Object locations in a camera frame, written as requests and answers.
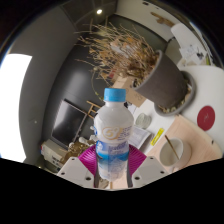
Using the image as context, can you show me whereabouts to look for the loose papers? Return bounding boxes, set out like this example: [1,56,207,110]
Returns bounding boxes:
[179,43,206,66]

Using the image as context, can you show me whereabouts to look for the open newspaper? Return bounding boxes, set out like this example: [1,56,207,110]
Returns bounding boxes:
[128,124,153,151]

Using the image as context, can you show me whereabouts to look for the wooden figure sculpture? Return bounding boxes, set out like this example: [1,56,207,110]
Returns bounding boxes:
[149,11,176,28]

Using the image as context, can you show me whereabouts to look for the dark wall screen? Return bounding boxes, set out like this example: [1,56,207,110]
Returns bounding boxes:
[50,98,88,149]

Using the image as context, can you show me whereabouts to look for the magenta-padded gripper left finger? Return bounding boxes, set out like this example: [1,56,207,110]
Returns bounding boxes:
[56,144,100,189]

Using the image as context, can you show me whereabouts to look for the flat round red coaster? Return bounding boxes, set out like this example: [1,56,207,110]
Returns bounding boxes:
[196,105,216,132]

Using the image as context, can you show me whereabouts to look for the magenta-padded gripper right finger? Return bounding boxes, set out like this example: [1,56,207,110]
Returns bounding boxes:
[125,144,170,189]

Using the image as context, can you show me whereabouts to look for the cardboard box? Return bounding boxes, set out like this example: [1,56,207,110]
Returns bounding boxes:
[111,74,148,108]

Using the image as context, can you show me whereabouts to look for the white mug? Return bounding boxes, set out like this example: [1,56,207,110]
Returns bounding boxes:
[158,137,193,169]

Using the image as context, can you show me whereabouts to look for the wooden stirrer stick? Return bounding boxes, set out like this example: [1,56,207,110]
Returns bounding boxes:
[164,134,181,161]

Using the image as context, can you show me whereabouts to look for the white bottle with blue cap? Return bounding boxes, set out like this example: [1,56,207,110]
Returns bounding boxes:
[93,87,135,183]

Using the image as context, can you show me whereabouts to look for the wooden easel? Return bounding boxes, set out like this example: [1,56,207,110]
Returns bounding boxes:
[74,99,103,141]

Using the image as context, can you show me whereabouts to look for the small pale glass bowl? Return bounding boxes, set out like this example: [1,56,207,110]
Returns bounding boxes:
[134,112,153,130]

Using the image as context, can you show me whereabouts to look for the long ceiling light strip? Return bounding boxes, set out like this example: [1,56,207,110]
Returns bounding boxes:
[0,53,33,164]

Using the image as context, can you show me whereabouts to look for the yellow tag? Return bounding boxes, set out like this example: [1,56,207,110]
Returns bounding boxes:
[149,127,166,147]

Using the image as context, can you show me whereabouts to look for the pale storage cabinet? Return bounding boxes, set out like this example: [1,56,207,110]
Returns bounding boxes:
[40,139,68,164]

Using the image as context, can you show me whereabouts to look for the dried plant in grey pot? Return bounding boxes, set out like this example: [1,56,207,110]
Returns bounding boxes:
[74,21,189,109]

